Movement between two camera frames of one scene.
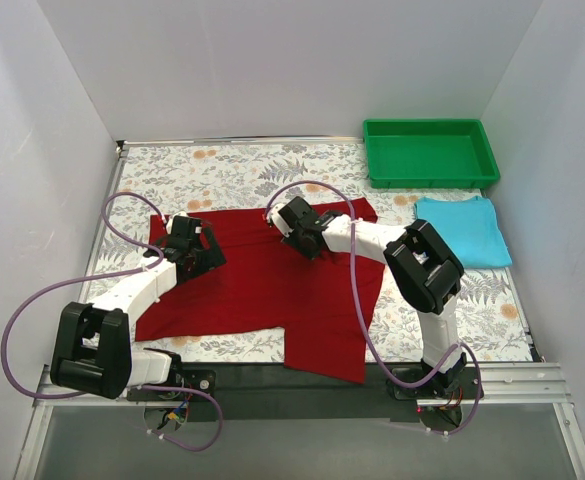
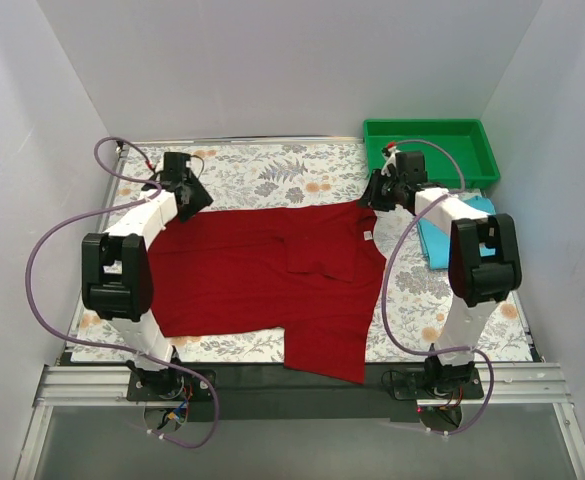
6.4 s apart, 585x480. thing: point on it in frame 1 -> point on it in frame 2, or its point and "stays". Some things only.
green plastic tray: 429,153 stays
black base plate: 275,394 stays
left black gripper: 204,248 -> 195,198
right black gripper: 295,215 -> 375,192
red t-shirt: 325,304 stays
